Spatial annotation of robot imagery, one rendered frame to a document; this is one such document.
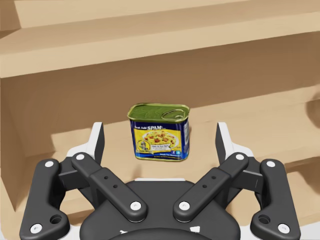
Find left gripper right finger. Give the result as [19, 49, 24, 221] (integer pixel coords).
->
[172, 121, 302, 240]

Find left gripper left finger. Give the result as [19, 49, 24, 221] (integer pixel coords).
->
[19, 121, 149, 238]

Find green and blue rectangular can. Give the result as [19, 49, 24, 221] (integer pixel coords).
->
[127, 102, 191, 163]

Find pale wooden shelf unit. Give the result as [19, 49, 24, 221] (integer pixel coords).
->
[0, 0, 320, 240]

